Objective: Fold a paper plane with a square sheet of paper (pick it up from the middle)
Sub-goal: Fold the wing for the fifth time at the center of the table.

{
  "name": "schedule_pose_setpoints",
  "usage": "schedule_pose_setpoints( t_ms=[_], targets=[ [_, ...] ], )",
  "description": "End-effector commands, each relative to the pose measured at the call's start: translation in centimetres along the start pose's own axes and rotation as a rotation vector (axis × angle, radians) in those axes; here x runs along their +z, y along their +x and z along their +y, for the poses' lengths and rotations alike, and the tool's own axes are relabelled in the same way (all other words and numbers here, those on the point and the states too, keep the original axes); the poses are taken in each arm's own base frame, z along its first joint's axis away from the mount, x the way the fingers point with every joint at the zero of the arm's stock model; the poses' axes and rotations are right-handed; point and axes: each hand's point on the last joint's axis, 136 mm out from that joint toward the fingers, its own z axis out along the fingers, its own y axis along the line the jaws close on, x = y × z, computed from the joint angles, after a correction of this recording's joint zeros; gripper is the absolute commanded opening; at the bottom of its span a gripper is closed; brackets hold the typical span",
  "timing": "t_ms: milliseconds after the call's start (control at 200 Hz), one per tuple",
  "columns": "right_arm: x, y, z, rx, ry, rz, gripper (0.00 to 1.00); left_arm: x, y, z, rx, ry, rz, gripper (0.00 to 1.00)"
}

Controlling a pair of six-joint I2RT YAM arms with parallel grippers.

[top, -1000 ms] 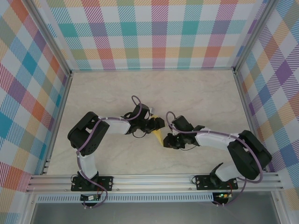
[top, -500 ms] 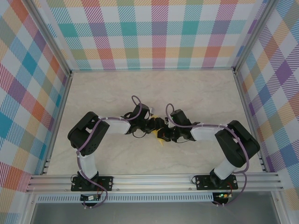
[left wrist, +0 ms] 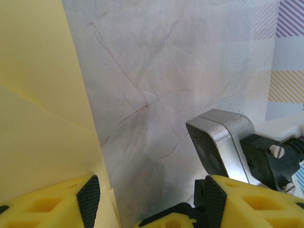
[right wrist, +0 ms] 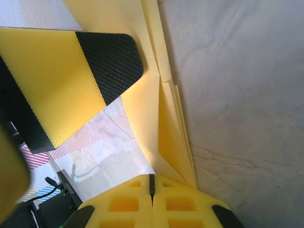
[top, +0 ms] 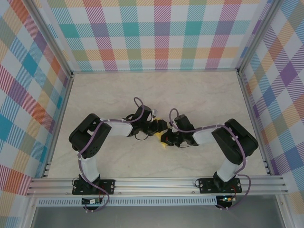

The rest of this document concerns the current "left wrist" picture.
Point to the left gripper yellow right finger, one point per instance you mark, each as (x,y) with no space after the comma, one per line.
(256,209)

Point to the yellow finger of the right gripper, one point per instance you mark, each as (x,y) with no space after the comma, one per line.
(166,221)

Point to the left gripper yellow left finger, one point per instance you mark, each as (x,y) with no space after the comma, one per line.
(47,206)

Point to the yellow square paper sheet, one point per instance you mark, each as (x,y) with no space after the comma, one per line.
(35,71)

